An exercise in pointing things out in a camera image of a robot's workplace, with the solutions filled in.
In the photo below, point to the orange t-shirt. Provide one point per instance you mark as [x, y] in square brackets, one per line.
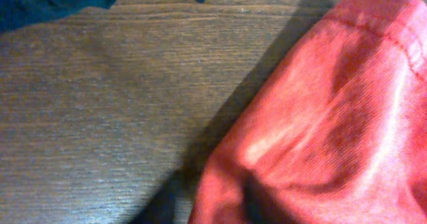
[337, 134]

